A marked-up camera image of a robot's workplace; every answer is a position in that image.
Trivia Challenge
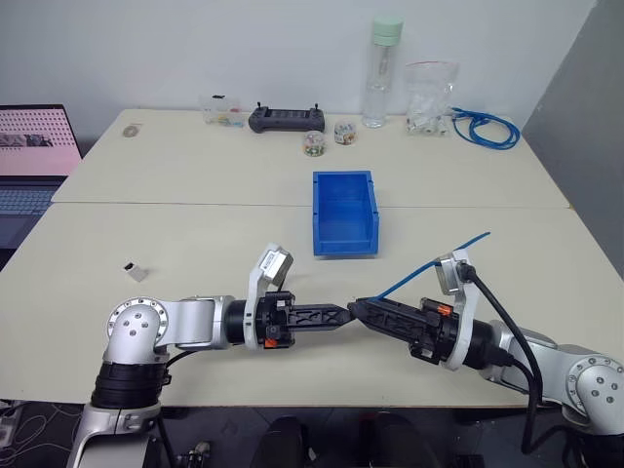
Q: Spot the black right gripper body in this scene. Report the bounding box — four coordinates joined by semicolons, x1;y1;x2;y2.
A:
409;295;462;367

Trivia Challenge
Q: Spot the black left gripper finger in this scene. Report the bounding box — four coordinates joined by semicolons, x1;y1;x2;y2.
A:
290;303;354;320
290;317;350;333

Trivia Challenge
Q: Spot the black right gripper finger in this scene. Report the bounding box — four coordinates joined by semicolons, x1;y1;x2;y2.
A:
351;311;423;345
347;296;428;330

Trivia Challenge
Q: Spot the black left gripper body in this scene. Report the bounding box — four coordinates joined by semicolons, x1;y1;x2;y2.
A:
255;291;297;351

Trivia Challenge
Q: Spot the short blue cable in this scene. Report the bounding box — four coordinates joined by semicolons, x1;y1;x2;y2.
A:
373;231;491;300

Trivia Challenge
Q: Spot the blue plastic bin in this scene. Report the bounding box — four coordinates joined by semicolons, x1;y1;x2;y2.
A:
311;170;381;258

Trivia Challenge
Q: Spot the dark rounded shape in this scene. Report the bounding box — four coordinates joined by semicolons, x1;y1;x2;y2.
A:
250;414;314;468

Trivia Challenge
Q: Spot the small jar of colourful pins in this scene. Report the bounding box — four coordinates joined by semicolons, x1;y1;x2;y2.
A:
302;132;328;159
333;121;359;146

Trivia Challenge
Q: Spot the black handheld controller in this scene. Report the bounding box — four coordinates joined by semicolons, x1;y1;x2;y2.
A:
248;100;328;135

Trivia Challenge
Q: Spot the clear bag of white couplers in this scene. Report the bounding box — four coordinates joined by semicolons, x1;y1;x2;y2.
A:
404;59;461;138

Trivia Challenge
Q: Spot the clear box with colourful bits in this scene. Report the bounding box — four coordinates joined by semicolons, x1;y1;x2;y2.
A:
199;93;247;130

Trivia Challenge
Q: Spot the clear bottle with green lid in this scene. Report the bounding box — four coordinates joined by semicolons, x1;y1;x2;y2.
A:
361;14;406;130

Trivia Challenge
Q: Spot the laptop with pink screen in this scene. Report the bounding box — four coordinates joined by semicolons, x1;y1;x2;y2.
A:
0;102;84;251

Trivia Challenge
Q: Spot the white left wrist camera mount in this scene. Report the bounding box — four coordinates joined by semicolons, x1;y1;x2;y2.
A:
242;242;296;353

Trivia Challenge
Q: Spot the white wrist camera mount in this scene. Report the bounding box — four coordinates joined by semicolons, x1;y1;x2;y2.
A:
435;248;485;372
242;242;296;353

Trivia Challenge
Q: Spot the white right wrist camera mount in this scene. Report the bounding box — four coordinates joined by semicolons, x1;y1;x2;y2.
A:
435;248;485;372

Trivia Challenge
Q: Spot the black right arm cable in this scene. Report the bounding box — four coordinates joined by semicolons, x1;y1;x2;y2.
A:
457;261;545;455

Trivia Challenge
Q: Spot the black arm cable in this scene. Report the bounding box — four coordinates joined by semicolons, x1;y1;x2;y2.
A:
457;261;545;455
154;350;192;468

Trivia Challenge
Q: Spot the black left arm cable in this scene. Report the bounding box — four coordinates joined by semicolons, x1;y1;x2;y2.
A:
154;350;192;468

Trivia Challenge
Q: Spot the coiled blue cable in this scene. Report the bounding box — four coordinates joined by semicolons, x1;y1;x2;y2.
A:
448;106;523;151

